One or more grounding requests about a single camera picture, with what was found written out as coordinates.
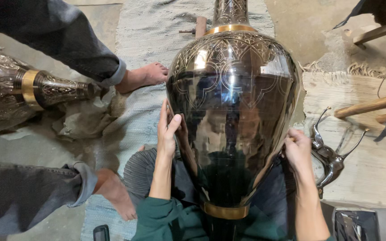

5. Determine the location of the person's left hand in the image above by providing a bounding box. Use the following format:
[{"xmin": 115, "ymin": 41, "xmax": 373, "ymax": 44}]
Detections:
[{"xmin": 157, "ymin": 99, "xmax": 183, "ymax": 158}]

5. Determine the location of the beige woven mat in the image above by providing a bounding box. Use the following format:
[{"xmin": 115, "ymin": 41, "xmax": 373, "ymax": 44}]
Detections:
[{"xmin": 299, "ymin": 61, "xmax": 386, "ymax": 206}]

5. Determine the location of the person's right hand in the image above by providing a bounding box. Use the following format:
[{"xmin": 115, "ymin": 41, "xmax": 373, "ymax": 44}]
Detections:
[{"xmin": 281, "ymin": 129, "xmax": 314, "ymax": 175}]

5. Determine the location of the wooden stool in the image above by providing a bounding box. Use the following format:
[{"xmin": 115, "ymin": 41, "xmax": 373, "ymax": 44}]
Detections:
[{"xmin": 333, "ymin": 23, "xmax": 386, "ymax": 125}]

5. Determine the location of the wooden-handled hammer tool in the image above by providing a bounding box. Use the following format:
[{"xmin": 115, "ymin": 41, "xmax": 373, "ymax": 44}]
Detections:
[{"xmin": 179, "ymin": 16, "xmax": 208, "ymax": 39}]

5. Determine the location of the grey box with shiny black piece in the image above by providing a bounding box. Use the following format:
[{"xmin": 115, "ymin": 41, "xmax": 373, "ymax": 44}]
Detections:
[{"xmin": 320, "ymin": 200, "xmax": 386, "ymax": 241}]

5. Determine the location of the grey woven rug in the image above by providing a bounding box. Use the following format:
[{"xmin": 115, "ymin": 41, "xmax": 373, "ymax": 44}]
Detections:
[{"xmin": 80, "ymin": 0, "xmax": 306, "ymax": 241}]

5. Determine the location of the dark ribbed round cushion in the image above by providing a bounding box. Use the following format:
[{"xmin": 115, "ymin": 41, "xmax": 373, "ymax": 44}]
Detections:
[{"xmin": 123, "ymin": 147, "xmax": 181, "ymax": 209}]

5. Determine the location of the large black engraved metal vase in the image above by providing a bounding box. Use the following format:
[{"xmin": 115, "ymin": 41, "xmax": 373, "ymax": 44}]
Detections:
[{"xmin": 165, "ymin": 0, "xmax": 301, "ymax": 241}]

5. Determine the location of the black phone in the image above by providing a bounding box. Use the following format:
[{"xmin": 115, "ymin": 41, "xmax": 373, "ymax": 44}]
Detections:
[{"xmin": 93, "ymin": 224, "xmax": 110, "ymax": 241}]

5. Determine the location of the engraved metal vase brass ring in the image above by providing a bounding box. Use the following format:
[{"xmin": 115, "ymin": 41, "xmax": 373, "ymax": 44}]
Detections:
[{"xmin": 0, "ymin": 44, "xmax": 95, "ymax": 138}]

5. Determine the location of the crumpled brown cloth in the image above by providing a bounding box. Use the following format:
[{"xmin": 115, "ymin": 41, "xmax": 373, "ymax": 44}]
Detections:
[{"xmin": 52, "ymin": 85, "xmax": 127, "ymax": 140}]

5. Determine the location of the silver metal deer figurine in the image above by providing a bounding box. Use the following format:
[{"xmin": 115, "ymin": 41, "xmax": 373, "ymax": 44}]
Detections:
[{"xmin": 310, "ymin": 106, "xmax": 370, "ymax": 199}]

